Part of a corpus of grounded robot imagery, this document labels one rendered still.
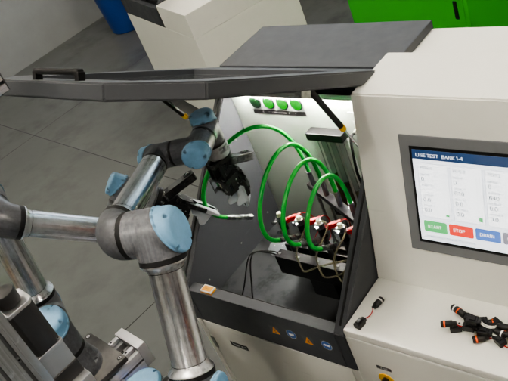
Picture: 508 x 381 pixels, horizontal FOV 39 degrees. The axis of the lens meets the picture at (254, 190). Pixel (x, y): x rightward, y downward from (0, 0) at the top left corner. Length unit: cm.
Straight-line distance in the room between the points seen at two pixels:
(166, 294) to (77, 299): 285
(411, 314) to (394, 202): 32
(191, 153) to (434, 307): 80
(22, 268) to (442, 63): 134
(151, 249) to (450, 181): 79
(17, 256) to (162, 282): 65
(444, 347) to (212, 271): 97
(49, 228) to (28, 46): 692
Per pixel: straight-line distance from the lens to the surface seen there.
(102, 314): 431
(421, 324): 206
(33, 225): 205
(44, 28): 900
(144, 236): 166
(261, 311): 232
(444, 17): 480
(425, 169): 195
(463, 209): 195
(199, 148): 196
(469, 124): 184
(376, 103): 195
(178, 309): 171
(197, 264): 255
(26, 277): 227
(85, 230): 210
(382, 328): 208
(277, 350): 246
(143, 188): 189
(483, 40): 224
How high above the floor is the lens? 249
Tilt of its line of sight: 33 degrees down
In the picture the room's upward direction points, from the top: 24 degrees counter-clockwise
